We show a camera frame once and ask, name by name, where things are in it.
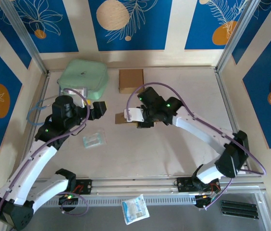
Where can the brown cardboard box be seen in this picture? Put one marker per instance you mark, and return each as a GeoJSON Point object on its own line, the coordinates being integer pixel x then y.
{"type": "Point", "coordinates": [119, 118]}
{"type": "Point", "coordinates": [130, 80]}

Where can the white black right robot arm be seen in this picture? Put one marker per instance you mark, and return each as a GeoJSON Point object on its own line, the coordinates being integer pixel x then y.
{"type": "Point", "coordinates": [198, 125]}

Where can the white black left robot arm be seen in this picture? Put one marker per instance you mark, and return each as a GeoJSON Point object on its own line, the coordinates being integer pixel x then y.
{"type": "Point", "coordinates": [29, 168]}

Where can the clear plastic packet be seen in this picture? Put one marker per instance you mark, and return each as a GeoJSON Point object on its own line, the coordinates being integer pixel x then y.
{"type": "Point", "coordinates": [93, 139]}

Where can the mint green zipper case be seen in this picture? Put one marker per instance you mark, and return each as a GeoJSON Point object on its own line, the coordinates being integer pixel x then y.
{"type": "Point", "coordinates": [82, 72]}

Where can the blue tube stethoscope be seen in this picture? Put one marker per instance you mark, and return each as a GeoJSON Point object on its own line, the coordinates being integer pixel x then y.
{"type": "Point", "coordinates": [28, 116]}

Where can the white blue sachet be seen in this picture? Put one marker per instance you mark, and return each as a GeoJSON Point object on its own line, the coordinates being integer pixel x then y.
{"type": "Point", "coordinates": [135, 210]}

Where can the black ribbed block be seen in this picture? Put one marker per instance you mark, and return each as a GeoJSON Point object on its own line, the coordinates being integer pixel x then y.
{"type": "Point", "coordinates": [238, 209]}

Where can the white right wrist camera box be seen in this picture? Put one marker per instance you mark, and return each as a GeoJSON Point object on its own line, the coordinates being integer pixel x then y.
{"type": "Point", "coordinates": [134, 114]}

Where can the aluminium table side rail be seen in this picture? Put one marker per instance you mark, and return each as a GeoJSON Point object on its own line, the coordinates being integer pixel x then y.
{"type": "Point", "coordinates": [225, 96]}
{"type": "Point", "coordinates": [40, 96]}

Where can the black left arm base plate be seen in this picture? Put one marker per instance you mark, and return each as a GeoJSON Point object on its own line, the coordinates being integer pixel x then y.
{"type": "Point", "coordinates": [85, 186]}

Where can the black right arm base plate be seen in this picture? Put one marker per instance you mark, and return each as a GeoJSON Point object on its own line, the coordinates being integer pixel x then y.
{"type": "Point", "coordinates": [183, 184]}

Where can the aluminium frame rail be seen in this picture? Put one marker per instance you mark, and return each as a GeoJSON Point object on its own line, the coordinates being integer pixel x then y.
{"type": "Point", "coordinates": [130, 185]}

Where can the aluminium frame post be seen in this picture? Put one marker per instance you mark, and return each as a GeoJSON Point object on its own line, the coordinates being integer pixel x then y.
{"type": "Point", "coordinates": [25, 36]}
{"type": "Point", "coordinates": [236, 36]}

